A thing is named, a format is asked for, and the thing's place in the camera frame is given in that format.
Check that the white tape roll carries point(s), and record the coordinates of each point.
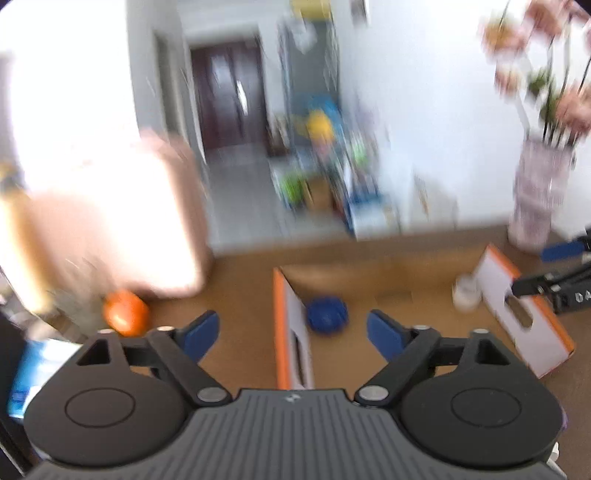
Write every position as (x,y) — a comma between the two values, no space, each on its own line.
(466,293)

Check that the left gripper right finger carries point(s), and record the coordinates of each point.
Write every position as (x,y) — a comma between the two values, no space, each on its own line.
(408,352)

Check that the blue tissue pack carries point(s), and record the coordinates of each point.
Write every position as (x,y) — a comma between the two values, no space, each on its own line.
(40,361)

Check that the dark brown door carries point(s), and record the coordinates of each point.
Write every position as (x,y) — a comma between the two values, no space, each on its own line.
(229,88)

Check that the dried pink flowers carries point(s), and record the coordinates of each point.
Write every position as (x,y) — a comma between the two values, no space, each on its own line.
(541,53)

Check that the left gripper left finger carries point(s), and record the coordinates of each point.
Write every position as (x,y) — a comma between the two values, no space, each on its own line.
(178,351)

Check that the yellow box on fridge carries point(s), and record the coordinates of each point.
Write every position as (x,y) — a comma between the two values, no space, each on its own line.
(314,10)

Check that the pink ceramic vase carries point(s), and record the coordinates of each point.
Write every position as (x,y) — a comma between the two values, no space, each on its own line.
(539,188)

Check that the pink suitcase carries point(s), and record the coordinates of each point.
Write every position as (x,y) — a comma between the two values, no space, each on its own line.
(138,222)

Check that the orange fruit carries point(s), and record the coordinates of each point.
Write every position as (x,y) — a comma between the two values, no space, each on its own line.
(126,313)

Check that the grey refrigerator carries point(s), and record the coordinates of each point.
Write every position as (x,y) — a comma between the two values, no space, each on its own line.
(309,55)

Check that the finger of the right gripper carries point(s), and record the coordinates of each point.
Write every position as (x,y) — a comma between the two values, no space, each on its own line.
(566,250)

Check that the red cardboard box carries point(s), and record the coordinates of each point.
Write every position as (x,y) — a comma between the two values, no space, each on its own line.
(414,289)

